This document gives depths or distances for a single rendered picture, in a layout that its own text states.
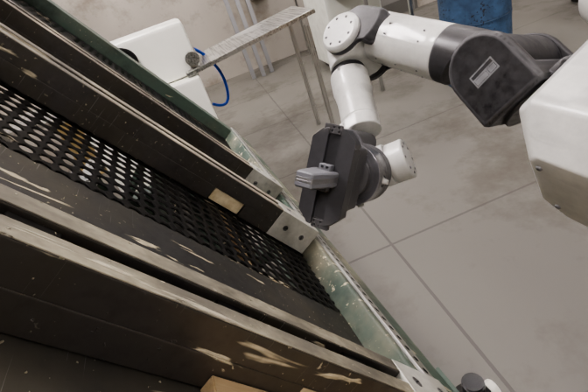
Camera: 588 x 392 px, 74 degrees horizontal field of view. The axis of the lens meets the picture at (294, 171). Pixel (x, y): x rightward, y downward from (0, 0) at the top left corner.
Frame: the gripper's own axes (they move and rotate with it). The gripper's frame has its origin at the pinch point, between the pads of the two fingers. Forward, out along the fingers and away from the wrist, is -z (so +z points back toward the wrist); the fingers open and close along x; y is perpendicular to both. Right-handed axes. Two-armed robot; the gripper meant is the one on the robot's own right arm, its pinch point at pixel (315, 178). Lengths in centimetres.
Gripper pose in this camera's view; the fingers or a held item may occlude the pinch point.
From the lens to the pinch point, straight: 43.4
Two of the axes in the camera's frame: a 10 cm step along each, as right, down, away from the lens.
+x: 1.9, -9.7, -1.4
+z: 4.6, -0.3, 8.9
